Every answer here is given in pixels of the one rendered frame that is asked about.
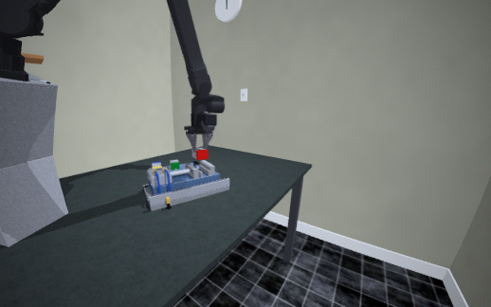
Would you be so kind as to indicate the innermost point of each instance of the white block with red end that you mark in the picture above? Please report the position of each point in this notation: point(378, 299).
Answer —
point(200, 153)

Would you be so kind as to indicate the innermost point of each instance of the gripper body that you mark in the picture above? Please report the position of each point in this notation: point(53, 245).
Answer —
point(197, 131)

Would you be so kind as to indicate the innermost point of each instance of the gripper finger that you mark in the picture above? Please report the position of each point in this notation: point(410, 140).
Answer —
point(192, 137)
point(206, 139)

